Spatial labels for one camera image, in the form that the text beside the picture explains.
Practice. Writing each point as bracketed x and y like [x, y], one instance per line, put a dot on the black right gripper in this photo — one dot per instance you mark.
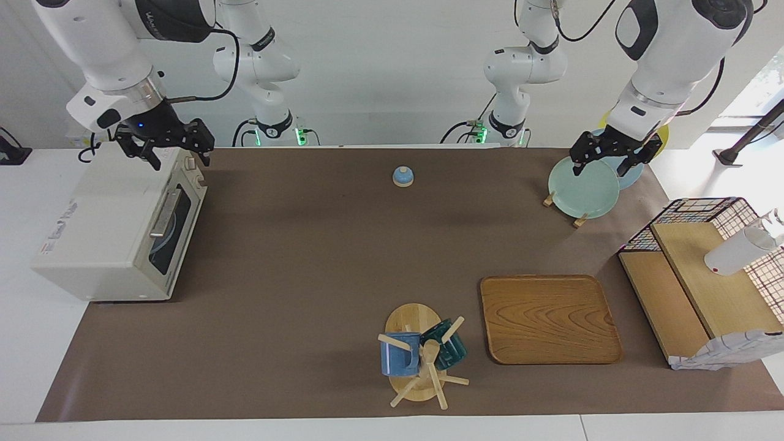
[150, 125]

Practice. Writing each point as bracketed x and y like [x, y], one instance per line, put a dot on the large light blue plate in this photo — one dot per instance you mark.
[634, 176]

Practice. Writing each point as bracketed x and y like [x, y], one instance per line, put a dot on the small blue call bell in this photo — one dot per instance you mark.
[403, 177]

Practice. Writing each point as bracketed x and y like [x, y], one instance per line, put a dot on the yellow plate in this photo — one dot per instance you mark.
[663, 135]

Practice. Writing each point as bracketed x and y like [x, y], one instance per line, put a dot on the wooden mug tree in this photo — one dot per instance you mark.
[410, 318]

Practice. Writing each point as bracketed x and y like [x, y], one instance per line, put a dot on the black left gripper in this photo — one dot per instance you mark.
[618, 142]

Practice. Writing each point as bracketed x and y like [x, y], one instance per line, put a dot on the wooden plate rack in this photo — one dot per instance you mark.
[549, 199]

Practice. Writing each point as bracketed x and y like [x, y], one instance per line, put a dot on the wooden shelf unit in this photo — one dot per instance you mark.
[716, 288]

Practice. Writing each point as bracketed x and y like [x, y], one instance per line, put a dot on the brown table mat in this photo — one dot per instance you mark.
[306, 275]

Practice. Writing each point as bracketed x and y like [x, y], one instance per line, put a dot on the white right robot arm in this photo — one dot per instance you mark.
[104, 55]

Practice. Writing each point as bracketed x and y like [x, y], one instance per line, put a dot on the glass oven door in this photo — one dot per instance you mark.
[180, 242]

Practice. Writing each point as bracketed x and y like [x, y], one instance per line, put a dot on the small light blue plate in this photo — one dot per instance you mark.
[160, 252]

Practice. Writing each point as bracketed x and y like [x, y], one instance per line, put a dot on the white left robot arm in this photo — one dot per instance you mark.
[674, 43]

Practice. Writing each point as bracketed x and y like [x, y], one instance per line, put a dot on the pale green plate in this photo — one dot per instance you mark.
[582, 190]

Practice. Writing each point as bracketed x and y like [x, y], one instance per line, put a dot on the black desk clamp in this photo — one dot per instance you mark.
[12, 156]

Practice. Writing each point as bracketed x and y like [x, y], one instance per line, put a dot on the white power strip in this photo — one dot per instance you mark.
[76, 138]

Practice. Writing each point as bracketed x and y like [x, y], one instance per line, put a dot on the cream toaster oven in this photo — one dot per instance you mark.
[98, 226]

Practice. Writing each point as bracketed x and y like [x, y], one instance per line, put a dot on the wooden serving tray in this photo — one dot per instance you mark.
[551, 318]

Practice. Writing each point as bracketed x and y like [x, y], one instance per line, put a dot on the black stand leg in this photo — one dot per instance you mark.
[729, 156]

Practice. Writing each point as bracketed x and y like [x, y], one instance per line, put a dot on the dark green mug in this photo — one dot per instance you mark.
[453, 352]

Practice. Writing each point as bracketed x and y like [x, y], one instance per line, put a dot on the blue mug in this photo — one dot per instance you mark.
[398, 358]

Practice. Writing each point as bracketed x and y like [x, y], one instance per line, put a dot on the white cloth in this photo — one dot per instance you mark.
[723, 352]

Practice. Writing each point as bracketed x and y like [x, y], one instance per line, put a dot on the blurry white cylinder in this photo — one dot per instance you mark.
[735, 254]

